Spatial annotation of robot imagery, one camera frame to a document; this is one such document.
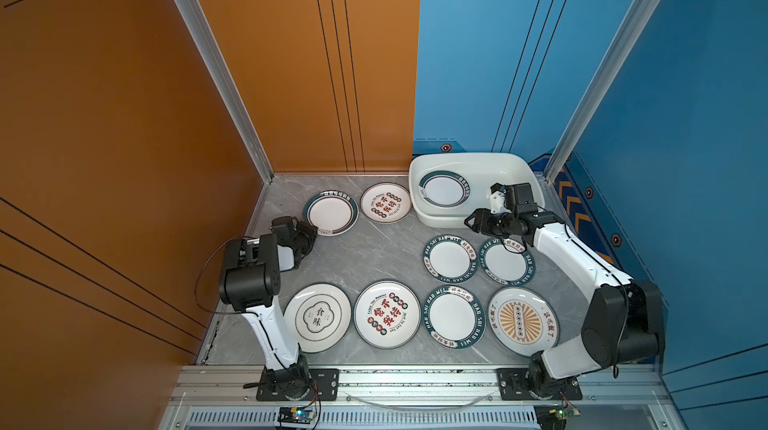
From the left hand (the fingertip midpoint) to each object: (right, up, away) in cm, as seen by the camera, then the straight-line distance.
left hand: (318, 221), depth 102 cm
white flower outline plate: (+5, -26, -18) cm, 32 cm away
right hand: (+49, +1, -15) cm, 51 cm away
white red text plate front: (+24, -25, -18) cm, 39 cm away
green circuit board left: (+3, -44, -32) cm, 54 cm away
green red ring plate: (+46, +11, +11) cm, 48 cm away
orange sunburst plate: (+63, -27, -19) cm, 71 cm away
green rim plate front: (+44, -26, -17) cm, 54 cm away
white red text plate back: (+23, +7, +10) cm, 26 cm away
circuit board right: (+64, -44, -32) cm, 84 cm away
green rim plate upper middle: (+45, -12, -3) cm, 47 cm away
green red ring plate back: (+4, +3, +4) cm, 7 cm away
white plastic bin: (+62, +20, +17) cm, 67 cm away
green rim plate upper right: (+62, -12, -9) cm, 64 cm away
